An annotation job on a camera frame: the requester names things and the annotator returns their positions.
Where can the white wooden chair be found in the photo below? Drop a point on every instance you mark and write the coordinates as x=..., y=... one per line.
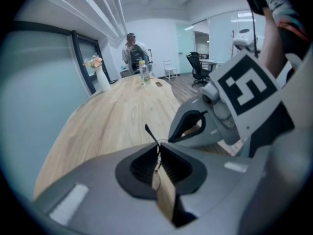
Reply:
x=169, y=70

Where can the white desk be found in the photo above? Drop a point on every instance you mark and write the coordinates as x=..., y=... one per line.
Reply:
x=212, y=62

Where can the clear plastic bottle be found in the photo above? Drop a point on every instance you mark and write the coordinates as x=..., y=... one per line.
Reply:
x=144, y=73

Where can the black office chair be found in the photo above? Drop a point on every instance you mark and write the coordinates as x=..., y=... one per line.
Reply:
x=198, y=70

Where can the person's right forearm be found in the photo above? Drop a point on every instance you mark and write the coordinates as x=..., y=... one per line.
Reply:
x=271, y=40

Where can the pink flower bouquet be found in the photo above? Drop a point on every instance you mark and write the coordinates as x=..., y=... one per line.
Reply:
x=94, y=62

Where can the white ceramic vase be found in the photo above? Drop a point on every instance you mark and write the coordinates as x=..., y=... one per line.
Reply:
x=102, y=79

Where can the person's patterned shirt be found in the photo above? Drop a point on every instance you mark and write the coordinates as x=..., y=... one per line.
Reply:
x=289, y=21

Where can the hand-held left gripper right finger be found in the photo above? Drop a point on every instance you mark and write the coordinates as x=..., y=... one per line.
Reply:
x=220, y=185

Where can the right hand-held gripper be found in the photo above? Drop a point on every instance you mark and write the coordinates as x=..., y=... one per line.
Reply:
x=244, y=92

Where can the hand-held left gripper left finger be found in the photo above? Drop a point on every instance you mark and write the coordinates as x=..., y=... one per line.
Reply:
x=97, y=175

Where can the black door frame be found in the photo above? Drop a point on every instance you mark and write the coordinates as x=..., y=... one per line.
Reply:
x=80, y=57

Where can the white rounded device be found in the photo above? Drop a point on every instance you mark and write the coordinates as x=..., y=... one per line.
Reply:
x=244, y=38

